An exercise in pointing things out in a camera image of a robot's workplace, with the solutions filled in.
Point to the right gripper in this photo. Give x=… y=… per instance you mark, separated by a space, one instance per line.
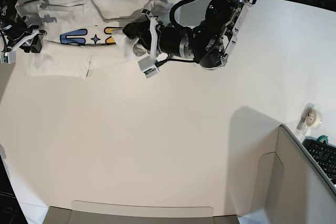
x=14 y=38

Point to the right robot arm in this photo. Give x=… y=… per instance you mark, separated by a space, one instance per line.
x=10 y=16

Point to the grey cardboard box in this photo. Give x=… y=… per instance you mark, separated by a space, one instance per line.
x=290 y=188

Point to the white printed t-shirt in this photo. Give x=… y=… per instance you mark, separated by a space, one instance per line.
x=84 y=35

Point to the black computer keyboard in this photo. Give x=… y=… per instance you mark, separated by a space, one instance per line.
x=323 y=154

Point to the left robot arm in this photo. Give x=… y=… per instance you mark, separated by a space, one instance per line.
x=208 y=45

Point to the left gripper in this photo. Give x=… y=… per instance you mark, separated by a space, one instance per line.
x=164 y=43

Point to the green tape roll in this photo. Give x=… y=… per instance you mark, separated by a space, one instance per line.
x=323 y=139

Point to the clear tape roll dispenser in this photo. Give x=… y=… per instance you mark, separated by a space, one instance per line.
x=310 y=119

